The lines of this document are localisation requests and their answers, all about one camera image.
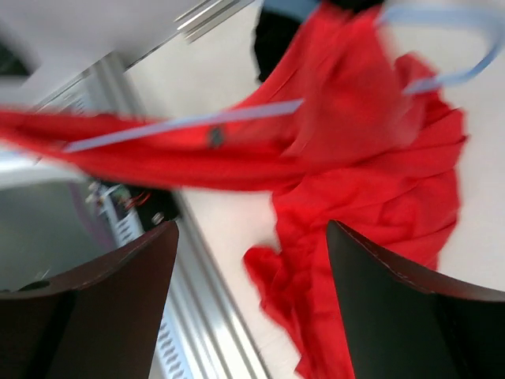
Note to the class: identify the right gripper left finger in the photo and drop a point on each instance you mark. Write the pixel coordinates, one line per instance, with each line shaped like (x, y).
(98, 320)

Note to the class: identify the front aluminium rail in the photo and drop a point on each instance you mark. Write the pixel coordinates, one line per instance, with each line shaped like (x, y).
(202, 334)

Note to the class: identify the white slotted cable duct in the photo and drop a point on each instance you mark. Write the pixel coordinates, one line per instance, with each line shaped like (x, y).
(124, 223)

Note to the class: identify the red tank top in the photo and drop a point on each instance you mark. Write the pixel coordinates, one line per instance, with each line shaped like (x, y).
(358, 150)

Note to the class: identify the black tank top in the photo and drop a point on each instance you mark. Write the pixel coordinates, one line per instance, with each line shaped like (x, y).
(279, 21)

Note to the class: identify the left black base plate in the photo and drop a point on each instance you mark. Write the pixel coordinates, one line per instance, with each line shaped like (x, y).
(153, 206)

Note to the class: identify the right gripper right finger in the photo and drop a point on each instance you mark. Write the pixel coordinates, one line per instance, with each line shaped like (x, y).
(403, 320)

